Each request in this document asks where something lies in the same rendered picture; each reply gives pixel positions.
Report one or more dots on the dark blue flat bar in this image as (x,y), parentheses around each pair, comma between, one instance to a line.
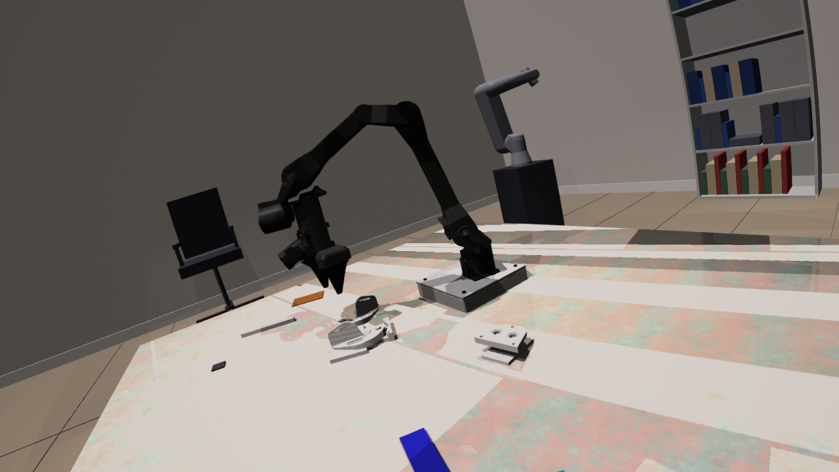
(422,453)

